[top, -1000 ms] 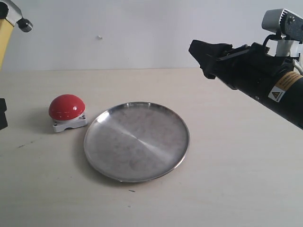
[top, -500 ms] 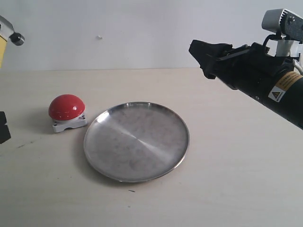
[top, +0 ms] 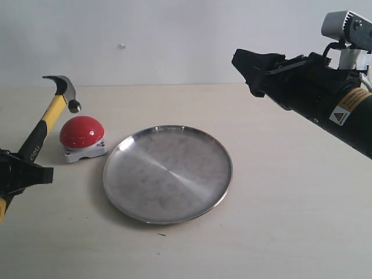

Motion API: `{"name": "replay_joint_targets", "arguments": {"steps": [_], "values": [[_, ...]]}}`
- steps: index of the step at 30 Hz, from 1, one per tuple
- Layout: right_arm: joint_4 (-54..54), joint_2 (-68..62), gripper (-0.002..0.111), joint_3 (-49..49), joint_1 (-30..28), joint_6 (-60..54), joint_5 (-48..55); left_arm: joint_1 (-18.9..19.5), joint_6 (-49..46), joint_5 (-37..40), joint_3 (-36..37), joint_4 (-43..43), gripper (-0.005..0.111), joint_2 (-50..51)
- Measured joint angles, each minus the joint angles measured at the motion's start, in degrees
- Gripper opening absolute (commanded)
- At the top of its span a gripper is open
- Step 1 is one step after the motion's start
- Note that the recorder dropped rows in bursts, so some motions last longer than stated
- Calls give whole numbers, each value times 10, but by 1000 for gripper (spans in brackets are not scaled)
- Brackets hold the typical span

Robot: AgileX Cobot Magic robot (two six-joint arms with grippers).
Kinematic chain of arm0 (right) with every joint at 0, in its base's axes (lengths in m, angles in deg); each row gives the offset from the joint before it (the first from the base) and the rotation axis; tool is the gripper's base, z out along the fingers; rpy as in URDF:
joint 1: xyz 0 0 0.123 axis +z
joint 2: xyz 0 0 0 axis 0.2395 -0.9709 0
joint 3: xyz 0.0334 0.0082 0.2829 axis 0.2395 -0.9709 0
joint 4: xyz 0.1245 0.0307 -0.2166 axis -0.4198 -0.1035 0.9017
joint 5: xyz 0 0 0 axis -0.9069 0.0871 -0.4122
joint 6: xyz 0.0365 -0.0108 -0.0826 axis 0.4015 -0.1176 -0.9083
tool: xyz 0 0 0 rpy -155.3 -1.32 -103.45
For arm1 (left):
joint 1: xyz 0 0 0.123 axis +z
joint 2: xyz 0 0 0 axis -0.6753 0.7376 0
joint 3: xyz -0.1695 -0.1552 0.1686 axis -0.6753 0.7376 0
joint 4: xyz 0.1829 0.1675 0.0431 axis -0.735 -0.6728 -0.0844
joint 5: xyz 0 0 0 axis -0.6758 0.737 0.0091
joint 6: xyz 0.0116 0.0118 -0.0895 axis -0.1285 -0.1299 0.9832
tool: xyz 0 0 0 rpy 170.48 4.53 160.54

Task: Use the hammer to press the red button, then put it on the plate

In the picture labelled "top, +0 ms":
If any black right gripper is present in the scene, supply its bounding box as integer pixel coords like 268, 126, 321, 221
231, 49, 362, 128

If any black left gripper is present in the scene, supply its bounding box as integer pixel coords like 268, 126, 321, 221
1, 149, 54, 195

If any yellow black claw hammer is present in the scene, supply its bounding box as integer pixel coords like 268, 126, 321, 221
1, 76, 81, 220

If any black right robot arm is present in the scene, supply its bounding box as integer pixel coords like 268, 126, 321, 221
231, 49, 371, 158

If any red dome push button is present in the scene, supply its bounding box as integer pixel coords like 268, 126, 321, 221
59, 116, 108, 163

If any round steel plate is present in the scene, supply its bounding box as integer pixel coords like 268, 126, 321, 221
102, 125, 233, 225

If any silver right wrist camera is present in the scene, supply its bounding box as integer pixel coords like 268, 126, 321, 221
321, 10, 371, 72

